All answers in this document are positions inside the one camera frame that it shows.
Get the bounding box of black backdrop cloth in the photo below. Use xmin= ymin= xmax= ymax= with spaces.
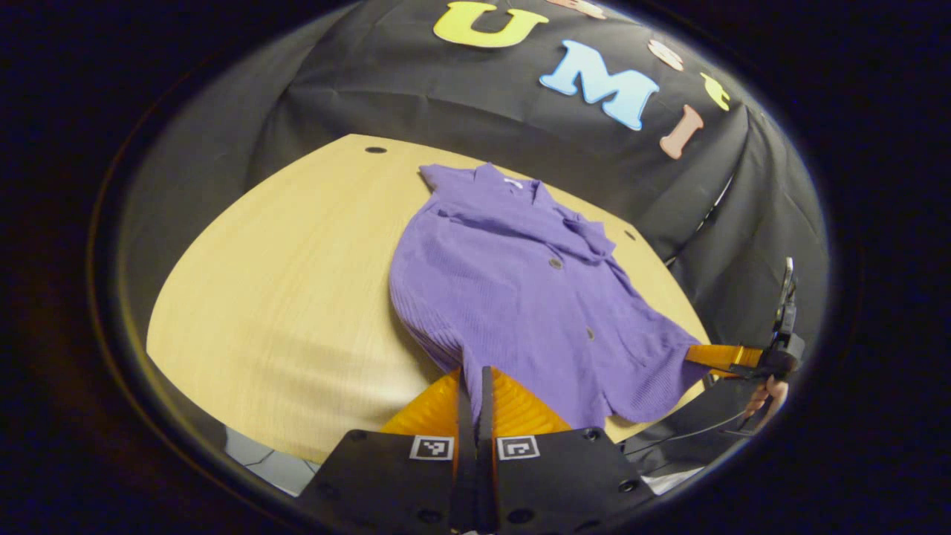
xmin=119 ymin=0 xmax=829 ymax=357

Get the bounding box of white cable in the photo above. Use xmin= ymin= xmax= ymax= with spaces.
xmin=663 ymin=173 xmax=738 ymax=267

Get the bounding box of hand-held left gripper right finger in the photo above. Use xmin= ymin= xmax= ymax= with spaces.
xmin=479 ymin=366 xmax=656 ymax=535

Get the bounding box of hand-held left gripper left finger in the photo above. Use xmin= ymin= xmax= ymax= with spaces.
xmin=297 ymin=366 xmax=478 ymax=535

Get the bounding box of purple button shirt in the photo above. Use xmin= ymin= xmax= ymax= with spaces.
xmin=388 ymin=162 xmax=711 ymax=433

